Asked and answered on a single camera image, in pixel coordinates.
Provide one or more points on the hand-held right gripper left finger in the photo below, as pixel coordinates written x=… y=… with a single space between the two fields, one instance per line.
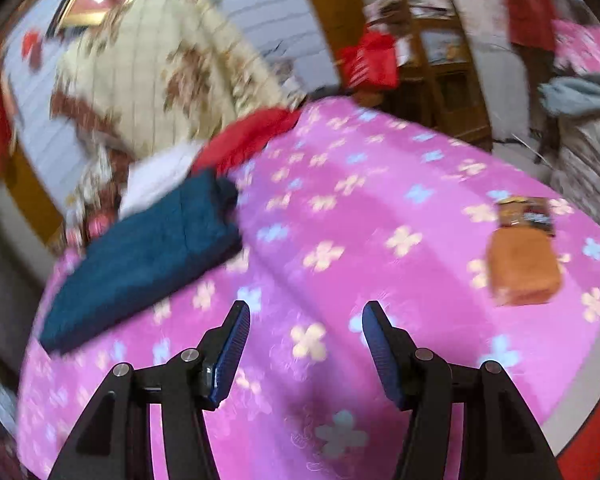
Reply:
x=232 y=355

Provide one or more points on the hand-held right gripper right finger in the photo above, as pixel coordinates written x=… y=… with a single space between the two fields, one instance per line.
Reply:
x=382 y=355

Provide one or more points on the teal quilted down jacket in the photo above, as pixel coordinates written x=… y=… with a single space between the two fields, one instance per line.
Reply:
x=145 y=265

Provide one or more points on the pink floral bed sheet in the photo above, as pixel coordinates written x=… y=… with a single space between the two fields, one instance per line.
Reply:
x=380 y=240

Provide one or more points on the orange snack packet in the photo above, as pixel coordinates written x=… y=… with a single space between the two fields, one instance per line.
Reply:
x=522 y=255

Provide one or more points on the white folded cloth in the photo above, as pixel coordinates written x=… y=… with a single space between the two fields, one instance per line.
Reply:
x=157 y=175

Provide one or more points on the brown patterned quilt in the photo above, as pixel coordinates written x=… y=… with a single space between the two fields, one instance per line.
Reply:
x=92 y=160

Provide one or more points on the red shopping bag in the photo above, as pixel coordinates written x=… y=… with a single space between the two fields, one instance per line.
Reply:
x=372 y=60

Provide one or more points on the wooden shelf rack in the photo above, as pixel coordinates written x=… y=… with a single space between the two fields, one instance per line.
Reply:
x=435 y=60

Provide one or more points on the cream rose-print quilt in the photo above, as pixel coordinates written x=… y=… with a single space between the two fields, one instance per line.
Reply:
x=170 y=60

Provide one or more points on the grey-blue cloth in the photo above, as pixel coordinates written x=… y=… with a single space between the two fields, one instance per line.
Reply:
x=580 y=92

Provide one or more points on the red hanging cloth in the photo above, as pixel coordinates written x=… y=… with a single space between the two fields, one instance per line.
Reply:
x=530 y=0

